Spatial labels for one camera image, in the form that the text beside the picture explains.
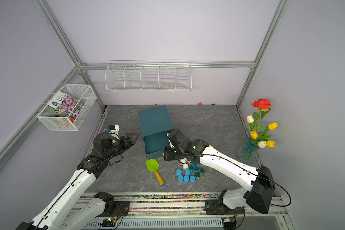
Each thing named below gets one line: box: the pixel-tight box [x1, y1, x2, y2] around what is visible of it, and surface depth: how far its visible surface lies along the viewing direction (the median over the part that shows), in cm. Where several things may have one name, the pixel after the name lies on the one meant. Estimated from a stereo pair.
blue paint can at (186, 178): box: [183, 174, 190, 183], surface depth 82 cm
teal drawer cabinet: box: [138, 104, 175, 148], surface depth 82 cm
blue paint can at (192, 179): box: [189, 175, 196, 184], surface depth 82 cm
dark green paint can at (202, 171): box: [199, 167, 206, 175], surface depth 86 cm
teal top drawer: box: [142, 131, 171, 161], surface depth 80 cm
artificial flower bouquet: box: [246, 98, 279, 149], surface depth 74 cm
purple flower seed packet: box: [46, 91, 85, 118], surface depth 75 cm
